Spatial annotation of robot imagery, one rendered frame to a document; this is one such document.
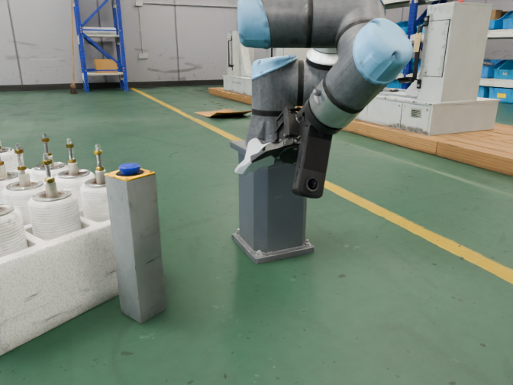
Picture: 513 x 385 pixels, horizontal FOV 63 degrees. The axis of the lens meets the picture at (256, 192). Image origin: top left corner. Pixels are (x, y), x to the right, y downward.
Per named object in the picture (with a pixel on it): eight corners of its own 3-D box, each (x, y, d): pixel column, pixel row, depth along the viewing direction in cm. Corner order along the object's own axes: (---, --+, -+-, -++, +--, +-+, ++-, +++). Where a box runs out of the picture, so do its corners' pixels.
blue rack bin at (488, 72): (487, 76, 542) (490, 59, 536) (515, 77, 509) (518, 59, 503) (459, 76, 523) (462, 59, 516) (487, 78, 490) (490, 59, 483)
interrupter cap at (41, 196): (69, 201, 85) (69, 198, 85) (28, 205, 83) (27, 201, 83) (74, 190, 92) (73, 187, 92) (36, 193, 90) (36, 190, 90)
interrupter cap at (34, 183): (4, 186, 95) (3, 182, 95) (40, 179, 99) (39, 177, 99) (9, 194, 89) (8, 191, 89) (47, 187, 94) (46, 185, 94)
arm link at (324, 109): (368, 119, 61) (321, 105, 58) (350, 137, 65) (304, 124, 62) (360, 82, 65) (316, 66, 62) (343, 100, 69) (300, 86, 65)
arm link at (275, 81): (252, 105, 116) (252, 54, 112) (300, 105, 116) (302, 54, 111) (249, 111, 105) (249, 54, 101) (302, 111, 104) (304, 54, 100)
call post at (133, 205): (146, 297, 96) (133, 167, 86) (167, 308, 92) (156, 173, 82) (120, 312, 91) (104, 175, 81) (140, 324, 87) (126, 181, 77)
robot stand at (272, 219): (285, 228, 135) (287, 136, 125) (315, 251, 118) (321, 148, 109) (230, 237, 127) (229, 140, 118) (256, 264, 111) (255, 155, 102)
